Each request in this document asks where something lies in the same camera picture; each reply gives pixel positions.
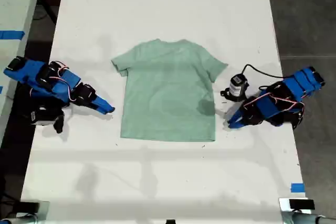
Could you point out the long blue tape strip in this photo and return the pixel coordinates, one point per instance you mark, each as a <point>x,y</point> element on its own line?
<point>11,35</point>

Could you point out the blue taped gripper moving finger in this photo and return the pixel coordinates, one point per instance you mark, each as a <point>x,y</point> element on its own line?
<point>237,125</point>
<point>101,110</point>

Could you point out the black camera box white label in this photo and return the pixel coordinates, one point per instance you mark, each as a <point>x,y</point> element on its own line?
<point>237,85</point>
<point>43,116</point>

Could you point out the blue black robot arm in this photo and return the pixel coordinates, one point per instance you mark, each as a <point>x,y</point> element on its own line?
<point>60,79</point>
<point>302,82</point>

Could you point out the short blue tape strip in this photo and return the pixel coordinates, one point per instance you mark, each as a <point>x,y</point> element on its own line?
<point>297,187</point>

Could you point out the silver metal bracket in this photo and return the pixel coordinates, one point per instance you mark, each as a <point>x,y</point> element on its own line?
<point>44,209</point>
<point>284,209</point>

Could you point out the small black box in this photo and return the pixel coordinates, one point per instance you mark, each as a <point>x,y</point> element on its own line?
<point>29,206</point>
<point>302,204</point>

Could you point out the grey metal pipe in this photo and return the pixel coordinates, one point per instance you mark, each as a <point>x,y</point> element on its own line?
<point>18,219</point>
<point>312,218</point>

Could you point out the pale green T-shirt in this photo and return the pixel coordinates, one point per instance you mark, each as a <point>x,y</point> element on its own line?
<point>168,90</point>

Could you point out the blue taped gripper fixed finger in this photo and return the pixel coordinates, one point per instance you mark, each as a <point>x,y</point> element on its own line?
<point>103,102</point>
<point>239,113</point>

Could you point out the white side table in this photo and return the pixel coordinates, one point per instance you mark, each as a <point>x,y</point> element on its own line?
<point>15,3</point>

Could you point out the small black clip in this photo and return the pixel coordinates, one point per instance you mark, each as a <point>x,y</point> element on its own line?
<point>170,221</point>

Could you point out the short black camera stalk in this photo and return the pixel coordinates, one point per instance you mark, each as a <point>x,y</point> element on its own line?
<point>224,94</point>
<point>58,125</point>

